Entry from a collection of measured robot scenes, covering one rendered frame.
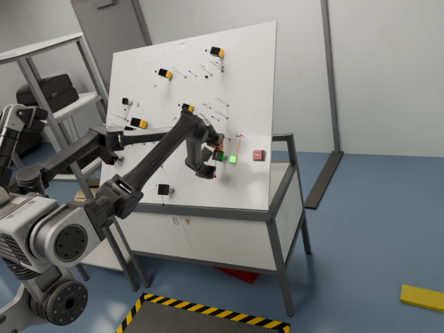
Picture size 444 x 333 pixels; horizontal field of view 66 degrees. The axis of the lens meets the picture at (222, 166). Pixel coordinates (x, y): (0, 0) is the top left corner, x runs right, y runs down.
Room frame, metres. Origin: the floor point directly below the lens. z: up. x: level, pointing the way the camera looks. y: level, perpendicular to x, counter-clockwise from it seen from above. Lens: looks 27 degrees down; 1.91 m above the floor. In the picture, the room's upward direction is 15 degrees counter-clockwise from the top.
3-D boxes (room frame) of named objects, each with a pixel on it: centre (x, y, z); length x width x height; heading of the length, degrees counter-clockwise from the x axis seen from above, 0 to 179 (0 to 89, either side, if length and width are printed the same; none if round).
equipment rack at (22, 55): (2.39, 1.03, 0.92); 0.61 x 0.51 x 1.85; 59
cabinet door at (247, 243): (1.61, 0.09, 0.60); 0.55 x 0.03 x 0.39; 59
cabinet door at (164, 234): (1.89, 0.56, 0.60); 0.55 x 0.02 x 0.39; 59
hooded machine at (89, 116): (5.25, 2.03, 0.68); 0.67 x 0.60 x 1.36; 53
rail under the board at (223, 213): (1.73, 0.33, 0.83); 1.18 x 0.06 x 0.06; 59
